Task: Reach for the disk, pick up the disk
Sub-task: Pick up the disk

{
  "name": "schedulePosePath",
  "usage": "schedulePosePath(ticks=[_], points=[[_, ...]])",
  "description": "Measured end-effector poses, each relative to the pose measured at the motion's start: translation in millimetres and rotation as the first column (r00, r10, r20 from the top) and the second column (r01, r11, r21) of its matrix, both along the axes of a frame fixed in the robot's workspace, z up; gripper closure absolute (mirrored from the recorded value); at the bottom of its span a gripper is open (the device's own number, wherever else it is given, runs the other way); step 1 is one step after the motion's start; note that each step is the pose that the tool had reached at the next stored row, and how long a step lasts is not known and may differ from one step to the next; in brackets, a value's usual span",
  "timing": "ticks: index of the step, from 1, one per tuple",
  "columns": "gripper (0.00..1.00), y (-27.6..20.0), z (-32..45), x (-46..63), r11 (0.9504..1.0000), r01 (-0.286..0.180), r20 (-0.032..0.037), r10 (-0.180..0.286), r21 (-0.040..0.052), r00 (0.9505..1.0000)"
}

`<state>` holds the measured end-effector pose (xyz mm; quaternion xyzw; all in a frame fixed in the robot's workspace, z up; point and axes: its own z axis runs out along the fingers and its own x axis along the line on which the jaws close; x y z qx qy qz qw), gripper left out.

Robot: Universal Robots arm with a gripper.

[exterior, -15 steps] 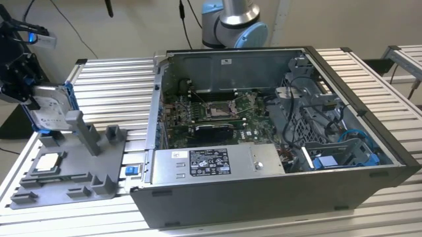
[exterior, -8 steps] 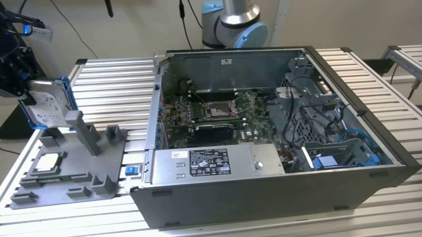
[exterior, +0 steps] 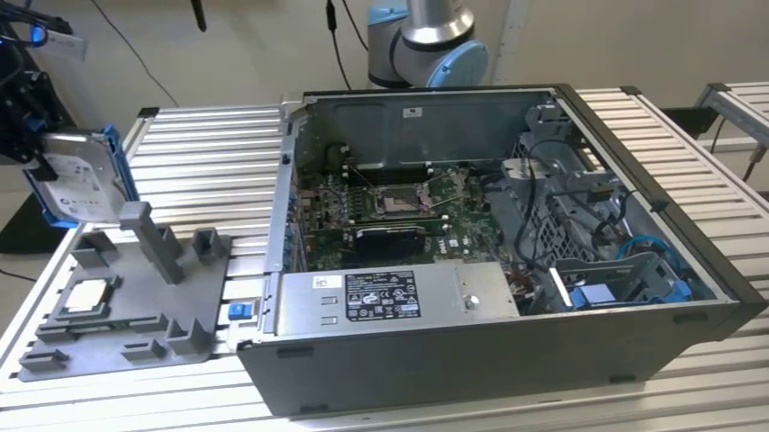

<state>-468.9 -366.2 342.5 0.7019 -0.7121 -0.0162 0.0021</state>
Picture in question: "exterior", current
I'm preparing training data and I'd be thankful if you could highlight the CPU socket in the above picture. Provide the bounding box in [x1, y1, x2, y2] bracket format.
[374, 183, 424, 216]

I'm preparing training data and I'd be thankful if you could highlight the black graphics card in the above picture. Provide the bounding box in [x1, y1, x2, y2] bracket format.
[350, 223, 433, 258]

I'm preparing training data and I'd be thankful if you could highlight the silver CPU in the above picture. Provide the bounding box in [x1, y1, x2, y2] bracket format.
[62, 277, 116, 315]

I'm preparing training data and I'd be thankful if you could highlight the black PC case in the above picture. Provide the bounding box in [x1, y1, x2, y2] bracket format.
[235, 82, 769, 419]

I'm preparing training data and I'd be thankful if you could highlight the green motherboard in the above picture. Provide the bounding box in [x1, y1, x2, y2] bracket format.
[293, 169, 513, 272]

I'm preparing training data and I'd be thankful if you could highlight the small black box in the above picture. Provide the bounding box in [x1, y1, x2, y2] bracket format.
[663, 106, 721, 140]

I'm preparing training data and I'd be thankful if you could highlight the grey metal disk bay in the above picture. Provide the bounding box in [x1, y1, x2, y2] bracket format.
[500, 104, 717, 317]

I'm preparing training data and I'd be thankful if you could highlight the grey parts rack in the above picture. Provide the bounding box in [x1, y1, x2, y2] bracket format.
[16, 201, 237, 384]

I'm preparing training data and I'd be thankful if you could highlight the silver disk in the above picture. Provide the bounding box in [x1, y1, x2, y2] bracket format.
[22, 124, 143, 228]

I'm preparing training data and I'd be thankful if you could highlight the white label tag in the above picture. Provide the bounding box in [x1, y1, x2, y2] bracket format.
[28, 27, 90, 60]

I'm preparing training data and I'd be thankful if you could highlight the black hanging cable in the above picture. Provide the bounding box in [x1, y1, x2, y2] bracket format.
[94, 0, 165, 112]
[323, 0, 357, 91]

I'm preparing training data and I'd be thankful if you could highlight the metal slat side table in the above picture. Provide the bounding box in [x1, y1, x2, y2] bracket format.
[695, 82, 769, 150]

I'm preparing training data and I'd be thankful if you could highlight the blue wire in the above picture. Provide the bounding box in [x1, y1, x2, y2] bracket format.
[617, 232, 693, 294]

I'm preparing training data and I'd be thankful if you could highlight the grey power supply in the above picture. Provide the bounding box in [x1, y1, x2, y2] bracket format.
[271, 262, 524, 338]

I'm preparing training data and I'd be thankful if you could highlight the metal socket cover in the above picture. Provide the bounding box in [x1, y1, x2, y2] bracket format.
[420, 172, 469, 209]

